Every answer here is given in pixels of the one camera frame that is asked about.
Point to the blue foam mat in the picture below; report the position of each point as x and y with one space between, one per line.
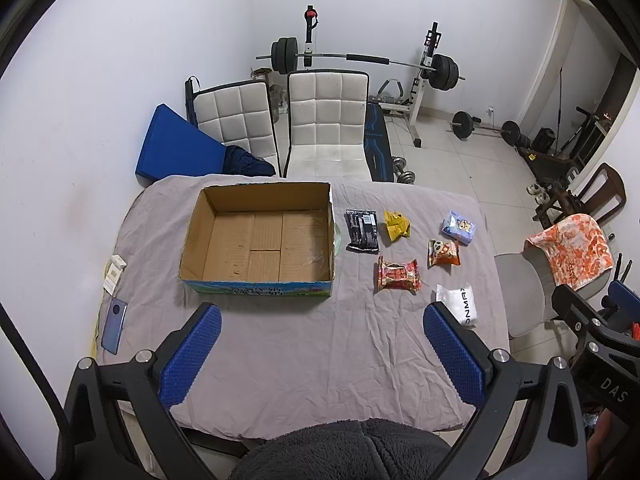
172 145

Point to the long barbell with black plates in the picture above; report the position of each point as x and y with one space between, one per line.
367 59

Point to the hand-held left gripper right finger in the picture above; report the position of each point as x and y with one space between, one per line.
452 355

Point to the black packet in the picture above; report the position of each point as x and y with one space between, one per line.
362 230

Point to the white padded chair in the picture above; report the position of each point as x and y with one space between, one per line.
235 115
327 115

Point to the grey tablecloth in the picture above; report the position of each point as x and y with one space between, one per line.
310 345

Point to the dark blue garment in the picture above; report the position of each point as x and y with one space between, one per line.
247 162

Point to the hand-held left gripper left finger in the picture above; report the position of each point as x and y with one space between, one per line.
192 355

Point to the yellow packet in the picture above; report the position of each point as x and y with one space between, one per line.
396 225

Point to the orange floral cloth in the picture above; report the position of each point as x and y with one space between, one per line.
575 247

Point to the black exercise machine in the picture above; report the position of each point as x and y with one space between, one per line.
560 152

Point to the white barbell rack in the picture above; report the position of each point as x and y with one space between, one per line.
417 95

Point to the red snack packet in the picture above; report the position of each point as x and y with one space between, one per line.
398 275

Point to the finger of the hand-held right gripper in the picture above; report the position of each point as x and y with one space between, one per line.
582 310
625 297

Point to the brown wooden chair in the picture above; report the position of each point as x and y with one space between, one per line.
607 187

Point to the blue smartphone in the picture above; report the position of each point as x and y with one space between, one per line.
114 326

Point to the pair of pale shoes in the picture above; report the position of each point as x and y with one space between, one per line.
540 192

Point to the chrome dumbbell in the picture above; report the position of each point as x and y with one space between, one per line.
404 170

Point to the white door frame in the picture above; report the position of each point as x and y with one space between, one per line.
555 35

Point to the open cardboard box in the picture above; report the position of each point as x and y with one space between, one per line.
260 240

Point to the short barbell with black plates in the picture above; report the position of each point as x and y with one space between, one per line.
465 124

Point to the grey round chair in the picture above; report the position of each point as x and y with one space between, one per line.
525 285

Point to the white packet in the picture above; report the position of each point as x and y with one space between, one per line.
457 305

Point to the dark grey fleece clothing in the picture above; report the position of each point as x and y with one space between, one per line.
340 452

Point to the orange panda snack packet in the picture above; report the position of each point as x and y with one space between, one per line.
444 253

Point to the light blue packet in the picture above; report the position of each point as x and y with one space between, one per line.
459 228

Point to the white cigarette pack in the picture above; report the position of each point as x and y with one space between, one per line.
114 272

